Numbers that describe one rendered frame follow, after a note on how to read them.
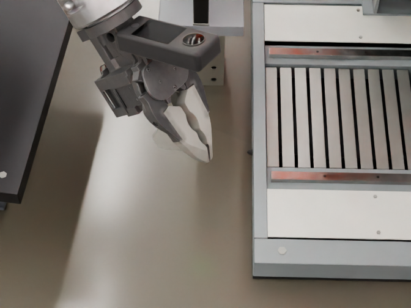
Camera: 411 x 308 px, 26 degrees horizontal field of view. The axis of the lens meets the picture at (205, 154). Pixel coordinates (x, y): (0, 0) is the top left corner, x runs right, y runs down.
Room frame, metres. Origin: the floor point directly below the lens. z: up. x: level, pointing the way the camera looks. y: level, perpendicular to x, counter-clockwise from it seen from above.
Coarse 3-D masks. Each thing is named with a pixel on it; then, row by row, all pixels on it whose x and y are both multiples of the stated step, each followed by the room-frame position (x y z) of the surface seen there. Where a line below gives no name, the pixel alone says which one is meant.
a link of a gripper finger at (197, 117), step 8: (192, 88) 0.64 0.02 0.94; (176, 96) 0.64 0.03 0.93; (184, 96) 0.63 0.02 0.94; (192, 96) 0.63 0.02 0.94; (176, 104) 0.63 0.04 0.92; (184, 104) 0.62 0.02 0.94; (192, 104) 0.62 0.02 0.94; (200, 104) 0.63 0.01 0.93; (192, 112) 0.61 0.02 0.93; (200, 112) 0.62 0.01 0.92; (192, 120) 0.61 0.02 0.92; (200, 120) 0.61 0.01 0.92; (208, 120) 0.61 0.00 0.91; (192, 128) 0.60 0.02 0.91; (200, 128) 0.60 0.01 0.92; (208, 128) 0.60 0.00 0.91; (200, 136) 0.60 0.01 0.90; (208, 136) 0.59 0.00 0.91; (208, 144) 0.59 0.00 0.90
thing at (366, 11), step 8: (368, 0) 1.56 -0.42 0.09; (376, 0) 1.52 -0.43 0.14; (384, 0) 1.56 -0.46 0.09; (392, 0) 1.56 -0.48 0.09; (400, 0) 1.56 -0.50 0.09; (408, 0) 1.56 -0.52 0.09; (368, 8) 1.54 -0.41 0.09; (376, 8) 1.52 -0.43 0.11; (384, 8) 1.54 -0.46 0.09; (392, 8) 1.54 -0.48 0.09; (400, 8) 1.54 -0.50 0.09; (408, 8) 1.54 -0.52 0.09
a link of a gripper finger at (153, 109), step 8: (144, 88) 0.62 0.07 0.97; (144, 96) 0.60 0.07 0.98; (144, 104) 0.60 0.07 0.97; (152, 104) 0.60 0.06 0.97; (160, 104) 0.60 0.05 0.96; (144, 112) 0.59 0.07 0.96; (152, 112) 0.59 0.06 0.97; (160, 112) 0.59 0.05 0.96; (152, 120) 0.58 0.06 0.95; (160, 120) 0.58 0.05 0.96; (168, 120) 0.59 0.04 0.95; (160, 128) 0.58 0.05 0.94; (168, 128) 0.58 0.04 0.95; (176, 136) 0.58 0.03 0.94
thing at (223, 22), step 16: (160, 0) 1.23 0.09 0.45; (176, 0) 1.23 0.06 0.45; (192, 0) 1.23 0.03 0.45; (224, 0) 1.23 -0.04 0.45; (240, 0) 1.23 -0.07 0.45; (160, 16) 1.19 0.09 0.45; (176, 16) 1.19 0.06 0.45; (192, 16) 1.19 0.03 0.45; (224, 16) 1.19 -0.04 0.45; (240, 16) 1.19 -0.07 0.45; (224, 32) 1.16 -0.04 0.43; (240, 32) 1.16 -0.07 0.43
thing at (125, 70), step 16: (112, 16) 0.66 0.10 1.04; (128, 16) 0.67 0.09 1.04; (80, 32) 0.69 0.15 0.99; (96, 32) 0.66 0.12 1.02; (112, 32) 0.67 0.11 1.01; (96, 48) 0.67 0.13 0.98; (112, 48) 0.67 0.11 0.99; (112, 64) 0.65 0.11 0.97; (128, 64) 0.65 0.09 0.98; (144, 64) 0.63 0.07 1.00; (160, 64) 0.64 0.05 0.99; (96, 80) 0.65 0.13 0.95; (112, 80) 0.63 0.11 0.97; (128, 80) 0.62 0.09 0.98; (144, 80) 0.61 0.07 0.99; (160, 80) 0.62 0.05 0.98; (176, 80) 0.63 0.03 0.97; (112, 96) 0.63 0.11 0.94; (128, 96) 0.62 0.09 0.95; (160, 96) 0.61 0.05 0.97; (128, 112) 0.61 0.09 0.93
